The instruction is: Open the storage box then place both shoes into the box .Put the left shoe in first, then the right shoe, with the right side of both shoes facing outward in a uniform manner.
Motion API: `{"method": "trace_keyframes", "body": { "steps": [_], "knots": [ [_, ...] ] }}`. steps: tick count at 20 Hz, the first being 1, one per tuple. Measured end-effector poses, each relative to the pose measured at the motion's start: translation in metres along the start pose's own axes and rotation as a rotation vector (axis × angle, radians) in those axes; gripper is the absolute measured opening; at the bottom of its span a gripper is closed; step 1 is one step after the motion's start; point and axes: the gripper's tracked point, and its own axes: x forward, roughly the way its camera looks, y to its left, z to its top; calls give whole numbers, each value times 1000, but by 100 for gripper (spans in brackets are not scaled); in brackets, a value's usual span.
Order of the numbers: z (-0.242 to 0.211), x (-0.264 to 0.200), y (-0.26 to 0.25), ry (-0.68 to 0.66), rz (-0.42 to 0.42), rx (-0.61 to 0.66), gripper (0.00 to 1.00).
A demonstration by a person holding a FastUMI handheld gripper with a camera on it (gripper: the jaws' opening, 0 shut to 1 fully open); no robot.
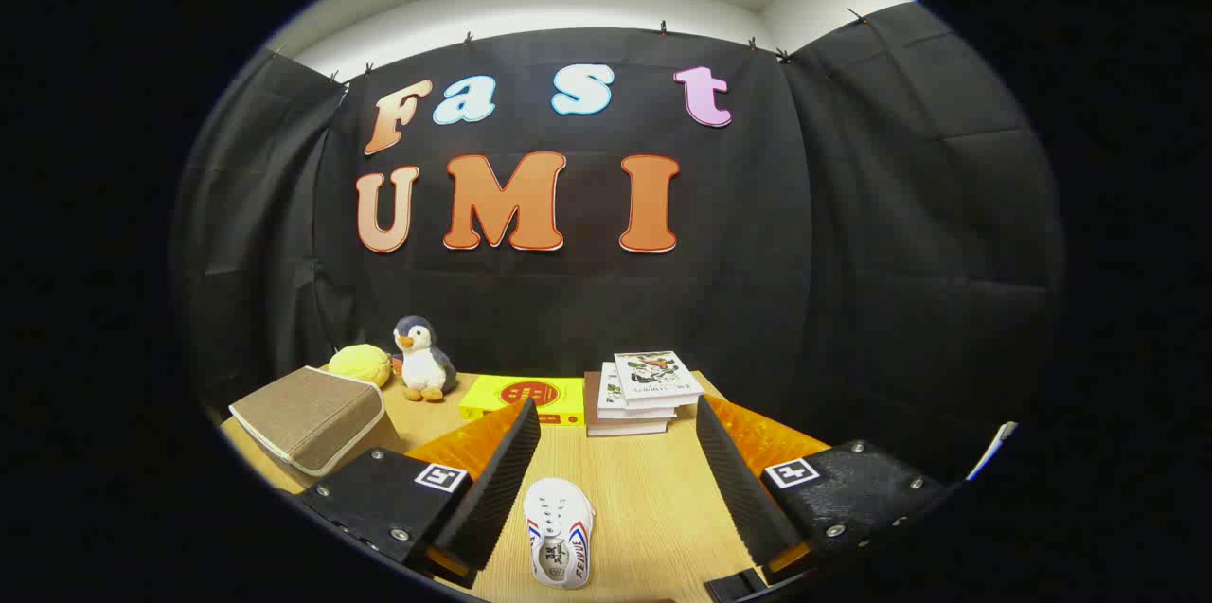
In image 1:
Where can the yellow book with red circle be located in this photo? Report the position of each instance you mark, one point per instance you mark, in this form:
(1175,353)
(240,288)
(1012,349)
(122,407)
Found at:
(483,395)

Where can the white illustrated book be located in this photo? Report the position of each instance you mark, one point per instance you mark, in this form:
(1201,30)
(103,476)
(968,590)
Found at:
(609,387)
(653,374)

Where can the yellow knitted plush ball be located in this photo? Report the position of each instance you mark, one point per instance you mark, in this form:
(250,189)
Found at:
(360,364)

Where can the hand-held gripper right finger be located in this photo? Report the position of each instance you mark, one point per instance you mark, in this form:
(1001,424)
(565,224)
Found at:
(734,489)

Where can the brown cover book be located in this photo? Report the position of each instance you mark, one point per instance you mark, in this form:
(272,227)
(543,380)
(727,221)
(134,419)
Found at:
(620,429)

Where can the penguin plush toy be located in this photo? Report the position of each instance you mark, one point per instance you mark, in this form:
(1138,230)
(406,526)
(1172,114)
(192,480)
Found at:
(423,366)

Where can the black backdrop cloth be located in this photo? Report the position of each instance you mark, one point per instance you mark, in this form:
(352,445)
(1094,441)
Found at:
(852,253)

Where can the brown fabric storage box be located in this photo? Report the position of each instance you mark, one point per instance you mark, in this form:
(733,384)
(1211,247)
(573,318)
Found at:
(303,418)

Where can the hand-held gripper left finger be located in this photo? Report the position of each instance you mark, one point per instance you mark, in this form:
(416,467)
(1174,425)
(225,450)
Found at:
(497,489)

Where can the white striped canvas shoe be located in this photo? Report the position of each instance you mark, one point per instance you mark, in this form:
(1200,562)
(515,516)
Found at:
(559,537)

